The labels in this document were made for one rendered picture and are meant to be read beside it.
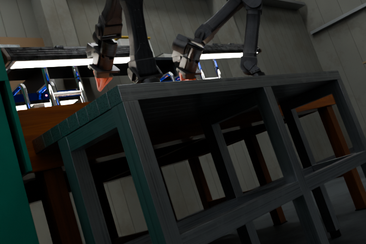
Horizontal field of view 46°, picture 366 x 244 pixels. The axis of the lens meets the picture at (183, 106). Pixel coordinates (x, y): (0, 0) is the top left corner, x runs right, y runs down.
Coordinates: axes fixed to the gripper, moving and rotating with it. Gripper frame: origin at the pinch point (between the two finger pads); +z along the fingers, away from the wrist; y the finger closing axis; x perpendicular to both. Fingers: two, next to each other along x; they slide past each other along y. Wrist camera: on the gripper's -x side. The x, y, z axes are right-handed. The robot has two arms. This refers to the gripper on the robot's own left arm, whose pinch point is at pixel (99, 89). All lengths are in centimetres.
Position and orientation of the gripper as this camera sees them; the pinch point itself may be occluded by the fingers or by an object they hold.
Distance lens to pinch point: 166.4
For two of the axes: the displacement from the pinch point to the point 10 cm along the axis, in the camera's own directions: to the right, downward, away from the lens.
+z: -2.8, 8.6, 4.3
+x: 6.4, 5.0, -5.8
